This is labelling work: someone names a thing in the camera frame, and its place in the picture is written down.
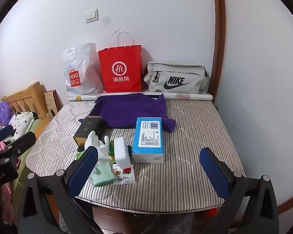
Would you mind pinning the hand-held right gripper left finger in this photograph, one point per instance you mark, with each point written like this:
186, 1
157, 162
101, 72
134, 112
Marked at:
84, 168

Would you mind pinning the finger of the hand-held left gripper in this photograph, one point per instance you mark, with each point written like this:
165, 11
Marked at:
2, 132
22, 142

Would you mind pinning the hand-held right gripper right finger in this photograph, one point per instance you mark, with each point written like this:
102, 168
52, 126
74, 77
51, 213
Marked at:
216, 173

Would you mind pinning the white glove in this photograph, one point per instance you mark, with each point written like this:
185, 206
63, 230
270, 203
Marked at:
100, 148

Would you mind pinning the small strawberry print sachet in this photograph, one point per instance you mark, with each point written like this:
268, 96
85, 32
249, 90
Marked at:
123, 174

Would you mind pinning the white sponge block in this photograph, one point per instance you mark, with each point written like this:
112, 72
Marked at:
122, 151

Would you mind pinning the polka dot pillow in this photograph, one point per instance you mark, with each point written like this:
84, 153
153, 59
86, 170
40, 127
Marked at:
22, 121

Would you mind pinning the purple plush toy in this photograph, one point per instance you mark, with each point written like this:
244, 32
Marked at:
4, 112

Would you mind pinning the striped mattress pad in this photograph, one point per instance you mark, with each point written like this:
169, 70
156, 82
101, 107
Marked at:
180, 165

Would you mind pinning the dark green tea box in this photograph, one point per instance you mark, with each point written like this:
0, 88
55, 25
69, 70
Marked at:
88, 129

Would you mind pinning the wooden bed headboard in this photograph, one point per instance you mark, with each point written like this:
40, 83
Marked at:
26, 97

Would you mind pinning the patterned flat box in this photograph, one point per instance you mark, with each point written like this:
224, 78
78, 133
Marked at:
51, 102

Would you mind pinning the blue tissue pack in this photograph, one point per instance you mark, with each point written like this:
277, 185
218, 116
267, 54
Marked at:
147, 139

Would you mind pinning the purple towel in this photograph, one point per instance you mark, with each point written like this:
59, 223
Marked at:
131, 109

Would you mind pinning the brown wooden baseboard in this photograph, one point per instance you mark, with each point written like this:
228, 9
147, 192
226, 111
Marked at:
288, 201

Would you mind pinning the rolled printed paper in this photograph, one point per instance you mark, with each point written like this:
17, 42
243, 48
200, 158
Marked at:
190, 97

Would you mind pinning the white plastic shopping bag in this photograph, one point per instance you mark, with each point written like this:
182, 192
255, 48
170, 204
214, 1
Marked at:
80, 63

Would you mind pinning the grey waist bag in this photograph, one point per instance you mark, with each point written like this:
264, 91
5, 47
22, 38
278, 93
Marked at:
175, 80

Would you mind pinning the red paper shopping bag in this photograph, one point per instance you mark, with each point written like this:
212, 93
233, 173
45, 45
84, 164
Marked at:
122, 73

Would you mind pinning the brown wooden door frame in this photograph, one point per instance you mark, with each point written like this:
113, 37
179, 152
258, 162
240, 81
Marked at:
218, 41

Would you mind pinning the white wall light switch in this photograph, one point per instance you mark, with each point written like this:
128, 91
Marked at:
91, 16

